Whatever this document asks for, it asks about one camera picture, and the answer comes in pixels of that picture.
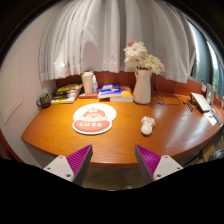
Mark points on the reddish brown flat book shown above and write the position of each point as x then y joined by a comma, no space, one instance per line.
87,95

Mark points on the white laptop on stand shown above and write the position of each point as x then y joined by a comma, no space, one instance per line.
201,101

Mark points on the orange book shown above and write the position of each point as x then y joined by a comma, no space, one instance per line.
126,95

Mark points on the yellow and black book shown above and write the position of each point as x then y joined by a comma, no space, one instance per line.
68,87

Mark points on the white and yellow book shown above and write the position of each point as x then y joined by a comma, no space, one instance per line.
63,100

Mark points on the white curtain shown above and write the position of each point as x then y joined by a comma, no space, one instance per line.
110,33

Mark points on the clear spray bottle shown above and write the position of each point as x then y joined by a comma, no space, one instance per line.
95,87

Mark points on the white paper sheet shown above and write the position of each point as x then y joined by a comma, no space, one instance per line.
210,118

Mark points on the white ceramic pitcher vase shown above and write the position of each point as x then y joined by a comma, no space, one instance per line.
142,88

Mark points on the cream lidded tumbler cup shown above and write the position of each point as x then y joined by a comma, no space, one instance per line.
87,83

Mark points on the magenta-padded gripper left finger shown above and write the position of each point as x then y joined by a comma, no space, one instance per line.
78,159

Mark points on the white computer mouse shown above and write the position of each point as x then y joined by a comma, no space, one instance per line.
146,128

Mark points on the black pen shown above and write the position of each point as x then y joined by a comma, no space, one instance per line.
190,106

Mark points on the white pink cartoon mouse pad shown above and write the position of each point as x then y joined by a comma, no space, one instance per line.
93,120

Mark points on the white flower bouquet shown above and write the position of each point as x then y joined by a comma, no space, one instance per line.
140,56

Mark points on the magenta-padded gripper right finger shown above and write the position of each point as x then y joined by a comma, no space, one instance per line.
149,159

